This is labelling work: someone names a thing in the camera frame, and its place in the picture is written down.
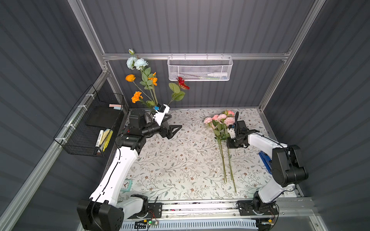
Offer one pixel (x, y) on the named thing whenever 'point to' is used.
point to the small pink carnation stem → (219, 136)
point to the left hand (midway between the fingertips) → (174, 121)
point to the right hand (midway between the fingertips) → (230, 144)
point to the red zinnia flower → (177, 95)
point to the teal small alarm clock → (126, 186)
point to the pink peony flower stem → (224, 122)
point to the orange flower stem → (138, 96)
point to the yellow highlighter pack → (107, 135)
